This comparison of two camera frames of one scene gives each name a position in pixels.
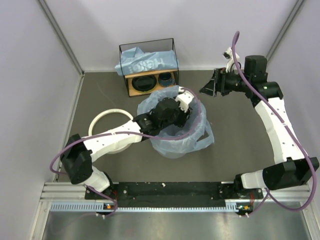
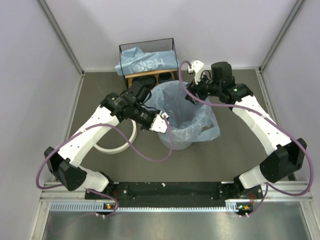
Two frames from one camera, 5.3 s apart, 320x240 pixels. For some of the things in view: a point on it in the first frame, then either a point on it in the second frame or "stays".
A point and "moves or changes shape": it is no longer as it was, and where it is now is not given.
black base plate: x=174 y=192 stays
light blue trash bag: x=133 y=60 stays
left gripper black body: x=181 y=116 → x=144 y=116
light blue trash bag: x=173 y=142 moves or changes shape
